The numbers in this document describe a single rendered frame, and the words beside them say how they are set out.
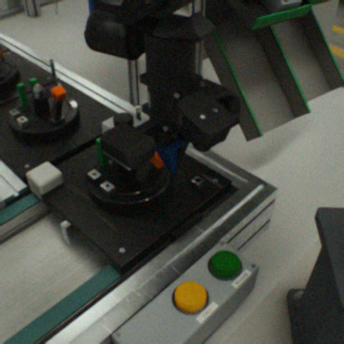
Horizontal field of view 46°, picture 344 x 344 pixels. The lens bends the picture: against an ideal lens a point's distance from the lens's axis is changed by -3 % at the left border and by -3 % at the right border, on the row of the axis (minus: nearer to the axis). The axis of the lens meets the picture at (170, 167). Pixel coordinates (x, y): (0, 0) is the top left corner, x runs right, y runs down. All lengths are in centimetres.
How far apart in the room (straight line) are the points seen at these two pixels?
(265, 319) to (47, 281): 33
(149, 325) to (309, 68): 62
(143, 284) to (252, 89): 40
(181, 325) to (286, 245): 29
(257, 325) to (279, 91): 43
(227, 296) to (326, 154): 51
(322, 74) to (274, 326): 54
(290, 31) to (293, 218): 39
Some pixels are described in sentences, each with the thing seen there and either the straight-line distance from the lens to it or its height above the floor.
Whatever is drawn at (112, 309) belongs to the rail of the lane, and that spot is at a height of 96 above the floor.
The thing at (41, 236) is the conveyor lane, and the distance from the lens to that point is 70.
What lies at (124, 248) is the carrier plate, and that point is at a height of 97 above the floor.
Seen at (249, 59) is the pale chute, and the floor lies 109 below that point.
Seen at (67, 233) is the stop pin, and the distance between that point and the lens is 64.
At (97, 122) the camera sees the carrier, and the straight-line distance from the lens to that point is 82.
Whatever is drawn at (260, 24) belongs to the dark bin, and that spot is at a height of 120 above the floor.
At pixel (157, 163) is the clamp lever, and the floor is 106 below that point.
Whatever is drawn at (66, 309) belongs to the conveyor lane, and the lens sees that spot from 57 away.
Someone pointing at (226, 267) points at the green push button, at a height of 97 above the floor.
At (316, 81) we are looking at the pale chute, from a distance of 92.
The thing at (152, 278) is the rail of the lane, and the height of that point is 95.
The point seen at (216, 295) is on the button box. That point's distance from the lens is 55.
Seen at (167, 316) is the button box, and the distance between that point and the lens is 54.
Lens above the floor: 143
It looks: 41 degrees down
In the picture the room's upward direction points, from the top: straight up
